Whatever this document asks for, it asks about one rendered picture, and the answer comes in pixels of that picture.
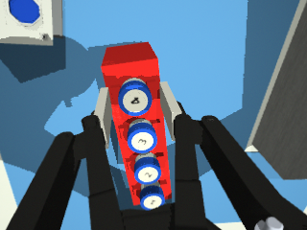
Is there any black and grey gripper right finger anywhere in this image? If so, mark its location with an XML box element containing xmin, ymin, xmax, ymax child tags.
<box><xmin>159</xmin><ymin>81</ymin><xmax>307</xmax><ymax>230</ymax></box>

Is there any blue flat mat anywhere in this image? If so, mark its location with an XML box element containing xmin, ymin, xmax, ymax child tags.
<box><xmin>0</xmin><ymin>0</ymin><xmax>300</xmax><ymax>223</ymax></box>

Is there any blue screw cap with number 3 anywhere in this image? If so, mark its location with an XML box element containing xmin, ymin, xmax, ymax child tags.
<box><xmin>127</xmin><ymin>123</ymin><xmax>157</xmax><ymax>153</ymax></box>

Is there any white button panel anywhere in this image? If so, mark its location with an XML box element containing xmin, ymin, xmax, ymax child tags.
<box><xmin>0</xmin><ymin>0</ymin><xmax>63</xmax><ymax>46</ymax></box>

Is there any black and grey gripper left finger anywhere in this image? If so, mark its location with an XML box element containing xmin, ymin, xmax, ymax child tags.
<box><xmin>6</xmin><ymin>87</ymin><xmax>125</xmax><ymax>230</ymax></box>

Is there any blue screw cap with number 1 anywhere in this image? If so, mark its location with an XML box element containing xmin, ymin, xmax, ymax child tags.
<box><xmin>140</xmin><ymin>185</ymin><xmax>165</xmax><ymax>210</ymax></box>

